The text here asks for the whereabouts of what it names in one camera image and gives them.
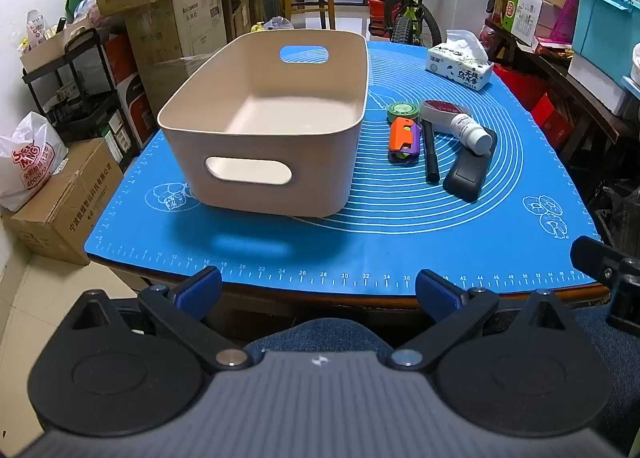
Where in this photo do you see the person's left leg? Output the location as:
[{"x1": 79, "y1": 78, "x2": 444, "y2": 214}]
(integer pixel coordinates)
[{"x1": 243, "y1": 318, "x2": 396, "y2": 363}]

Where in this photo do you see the person's leg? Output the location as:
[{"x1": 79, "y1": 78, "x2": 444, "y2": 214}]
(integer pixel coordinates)
[
  {"x1": 574, "y1": 305, "x2": 640, "y2": 458},
  {"x1": 243, "y1": 318, "x2": 396, "y2": 363}
]

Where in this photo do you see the white tissue pack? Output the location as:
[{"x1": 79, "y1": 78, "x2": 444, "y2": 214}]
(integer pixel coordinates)
[{"x1": 425, "y1": 29, "x2": 495, "y2": 91}]

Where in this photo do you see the light blue storage crate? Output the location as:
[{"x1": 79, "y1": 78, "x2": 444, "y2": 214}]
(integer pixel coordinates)
[{"x1": 571, "y1": 0, "x2": 640, "y2": 84}]

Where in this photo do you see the white plastic bag red print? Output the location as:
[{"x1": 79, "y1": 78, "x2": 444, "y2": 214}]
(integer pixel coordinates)
[{"x1": 0, "y1": 111, "x2": 69, "y2": 213}]

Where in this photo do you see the green round tin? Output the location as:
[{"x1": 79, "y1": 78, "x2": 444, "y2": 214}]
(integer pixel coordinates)
[{"x1": 386, "y1": 102, "x2": 420, "y2": 125}]

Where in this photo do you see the person's right leg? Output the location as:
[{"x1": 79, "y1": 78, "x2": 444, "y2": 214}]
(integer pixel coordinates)
[{"x1": 574, "y1": 305, "x2": 640, "y2": 458}]

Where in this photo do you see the clear packing tape roll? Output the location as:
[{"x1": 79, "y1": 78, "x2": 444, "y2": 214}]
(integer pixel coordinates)
[{"x1": 419, "y1": 99, "x2": 473, "y2": 135}]

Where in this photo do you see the blue silicone baking mat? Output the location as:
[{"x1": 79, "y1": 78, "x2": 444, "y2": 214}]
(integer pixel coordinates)
[{"x1": 84, "y1": 40, "x2": 608, "y2": 296}]

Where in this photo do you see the green and white carton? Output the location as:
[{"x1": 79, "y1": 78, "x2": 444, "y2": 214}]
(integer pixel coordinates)
[{"x1": 501, "y1": 0, "x2": 543, "y2": 36}]

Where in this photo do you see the beige plastic storage bin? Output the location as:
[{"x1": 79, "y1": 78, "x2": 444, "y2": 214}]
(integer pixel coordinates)
[{"x1": 157, "y1": 29, "x2": 370, "y2": 218}]

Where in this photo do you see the white plastic bottle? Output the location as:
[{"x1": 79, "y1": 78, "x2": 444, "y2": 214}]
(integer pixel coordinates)
[{"x1": 446, "y1": 113, "x2": 493, "y2": 155}]

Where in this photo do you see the large plain cardboard box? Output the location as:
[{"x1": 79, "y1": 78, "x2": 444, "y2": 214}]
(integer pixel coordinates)
[{"x1": 124, "y1": 0, "x2": 228, "y2": 70}]

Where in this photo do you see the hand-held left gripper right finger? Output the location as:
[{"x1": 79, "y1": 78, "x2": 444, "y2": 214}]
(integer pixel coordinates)
[{"x1": 389, "y1": 269, "x2": 577, "y2": 374}]

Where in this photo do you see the black metal rack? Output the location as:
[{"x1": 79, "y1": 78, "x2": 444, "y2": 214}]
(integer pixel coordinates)
[{"x1": 22, "y1": 25, "x2": 142, "y2": 160}]

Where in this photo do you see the taped brown cardboard box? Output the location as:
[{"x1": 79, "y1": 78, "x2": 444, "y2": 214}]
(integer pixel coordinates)
[{"x1": 10, "y1": 137, "x2": 125, "y2": 266}]

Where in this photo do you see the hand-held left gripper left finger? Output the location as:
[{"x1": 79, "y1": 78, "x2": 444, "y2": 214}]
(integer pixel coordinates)
[{"x1": 65, "y1": 265, "x2": 254, "y2": 373}]

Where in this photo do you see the red and white appliance box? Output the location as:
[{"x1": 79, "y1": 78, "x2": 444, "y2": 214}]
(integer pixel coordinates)
[{"x1": 104, "y1": 33, "x2": 156, "y2": 149}]

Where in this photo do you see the black remote control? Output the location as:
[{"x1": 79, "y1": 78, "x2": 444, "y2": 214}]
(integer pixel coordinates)
[{"x1": 442, "y1": 128, "x2": 498, "y2": 202}]

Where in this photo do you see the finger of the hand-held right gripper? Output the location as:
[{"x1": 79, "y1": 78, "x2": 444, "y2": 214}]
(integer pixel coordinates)
[{"x1": 570, "y1": 235, "x2": 628, "y2": 287}]

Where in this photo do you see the black marker pen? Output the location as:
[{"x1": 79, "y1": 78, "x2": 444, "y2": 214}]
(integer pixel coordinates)
[{"x1": 421, "y1": 119, "x2": 442, "y2": 184}]

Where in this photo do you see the orange and purple toy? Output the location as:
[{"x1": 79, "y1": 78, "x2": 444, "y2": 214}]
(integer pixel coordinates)
[{"x1": 389, "y1": 117, "x2": 422, "y2": 165}]

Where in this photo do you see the dark wooden bench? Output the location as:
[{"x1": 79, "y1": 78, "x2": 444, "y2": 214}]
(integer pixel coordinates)
[{"x1": 484, "y1": 18, "x2": 640, "y2": 164}]

